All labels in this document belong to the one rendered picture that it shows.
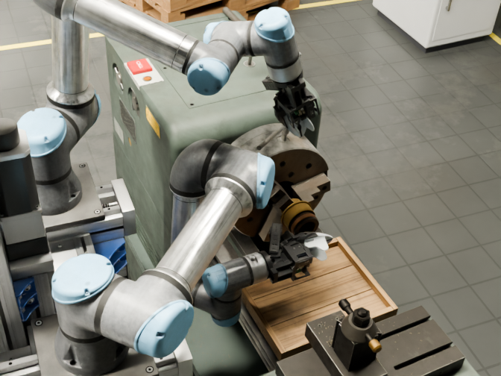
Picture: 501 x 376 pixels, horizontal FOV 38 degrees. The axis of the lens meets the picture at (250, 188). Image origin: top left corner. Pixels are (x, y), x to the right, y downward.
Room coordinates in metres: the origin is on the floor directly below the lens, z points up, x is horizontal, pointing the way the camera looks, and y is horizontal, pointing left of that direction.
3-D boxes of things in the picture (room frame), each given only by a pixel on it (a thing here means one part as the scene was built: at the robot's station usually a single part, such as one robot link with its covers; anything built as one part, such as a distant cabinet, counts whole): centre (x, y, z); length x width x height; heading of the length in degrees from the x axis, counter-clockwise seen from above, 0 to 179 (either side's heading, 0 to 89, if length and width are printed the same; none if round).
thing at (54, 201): (1.36, 0.50, 1.21); 0.15 x 0.15 x 0.10
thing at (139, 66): (1.85, 0.35, 1.26); 0.06 x 0.06 x 0.02; 29
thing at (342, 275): (1.33, -0.19, 0.89); 0.36 x 0.30 x 0.04; 119
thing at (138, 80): (1.83, 0.34, 1.23); 0.13 x 0.08 x 0.06; 29
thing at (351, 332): (1.03, -0.26, 1.14); 0.08 x 0.08 x 0.03
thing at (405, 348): (1.06, -0.32, 0.95); 0.43 x 0.18 x 0.04; 119
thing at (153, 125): (1.90, 0.15, 1.06); 0.59 x 0.48 x 0.39; 29
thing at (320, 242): (1.33, -0.19, 1.09); 0.09 x 0.06 x 0.03; 119
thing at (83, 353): (0.91, 0.31, 1.21); 0.15 x 0.15 x 0.10
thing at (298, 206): (1.43, -0.13, 1.08); 0.09 x 0.09 x 0.09; 29
